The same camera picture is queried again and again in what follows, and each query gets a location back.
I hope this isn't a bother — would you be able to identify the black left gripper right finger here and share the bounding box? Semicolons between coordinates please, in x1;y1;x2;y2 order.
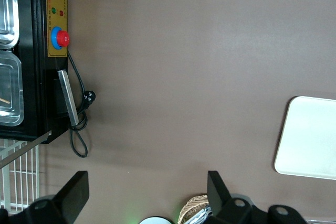
206;170;266;224

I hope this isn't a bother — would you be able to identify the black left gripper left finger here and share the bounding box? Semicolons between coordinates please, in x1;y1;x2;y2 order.
25;170;90;224

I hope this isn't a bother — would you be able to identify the beige plastic tray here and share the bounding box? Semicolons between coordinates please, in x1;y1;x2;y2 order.
274;95;336;181

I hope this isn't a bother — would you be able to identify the oval light wicker basket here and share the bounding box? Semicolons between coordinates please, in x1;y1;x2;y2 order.
178;194;211;224

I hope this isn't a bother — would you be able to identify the black sealing machine yellow panel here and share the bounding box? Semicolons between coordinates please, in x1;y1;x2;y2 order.
0;0;70;169

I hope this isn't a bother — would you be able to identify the steel rectangular food container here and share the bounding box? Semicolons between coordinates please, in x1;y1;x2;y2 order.
0;0;20;49
0;50;25;126

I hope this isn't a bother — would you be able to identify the white wire rack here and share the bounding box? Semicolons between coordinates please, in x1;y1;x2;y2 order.
0;140;40;213

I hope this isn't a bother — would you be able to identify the black power cable with plug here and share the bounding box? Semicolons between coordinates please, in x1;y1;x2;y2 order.
67;50;97;158

